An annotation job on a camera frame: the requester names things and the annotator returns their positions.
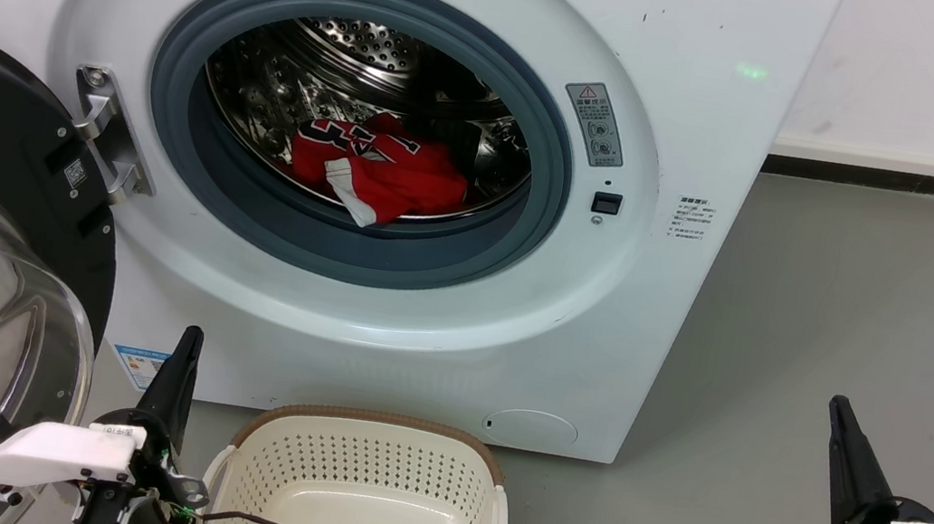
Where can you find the red and white jersey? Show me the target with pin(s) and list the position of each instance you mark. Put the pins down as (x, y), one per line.
(392, 174)

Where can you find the grey rubber door gasket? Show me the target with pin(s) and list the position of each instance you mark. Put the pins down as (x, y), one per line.
(254, 214)

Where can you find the white text sticker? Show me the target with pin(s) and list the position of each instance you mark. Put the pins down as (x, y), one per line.
(692, 218)

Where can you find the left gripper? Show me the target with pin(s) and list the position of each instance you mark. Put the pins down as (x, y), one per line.
(142, 495)

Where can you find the black door latch socket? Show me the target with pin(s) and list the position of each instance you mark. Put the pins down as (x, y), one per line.
(607, 203)

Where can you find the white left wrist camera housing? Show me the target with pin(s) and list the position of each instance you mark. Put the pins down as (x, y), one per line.
(54, 457)

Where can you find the cream perforated laundry basket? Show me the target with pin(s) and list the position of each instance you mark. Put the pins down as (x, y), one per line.
(360, 503)

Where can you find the black wall baseboard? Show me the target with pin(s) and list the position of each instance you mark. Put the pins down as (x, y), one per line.
(899, 181)

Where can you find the white front-load washing machine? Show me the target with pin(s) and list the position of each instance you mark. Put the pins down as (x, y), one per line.
(691, 102)

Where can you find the round white filter cover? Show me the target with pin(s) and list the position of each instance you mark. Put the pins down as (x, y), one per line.
(529, 429)

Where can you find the metal door hinge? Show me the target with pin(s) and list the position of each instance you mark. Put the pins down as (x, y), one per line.
(106, 134)

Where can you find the grey warning sticker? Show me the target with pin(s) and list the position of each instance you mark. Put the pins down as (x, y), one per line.
(594, 123)

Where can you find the stainless steel washing machine drum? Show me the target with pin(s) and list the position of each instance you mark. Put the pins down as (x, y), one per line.
(350, 54)

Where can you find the blue and white sticker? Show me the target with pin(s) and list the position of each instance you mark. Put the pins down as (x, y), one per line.
(139, 364)

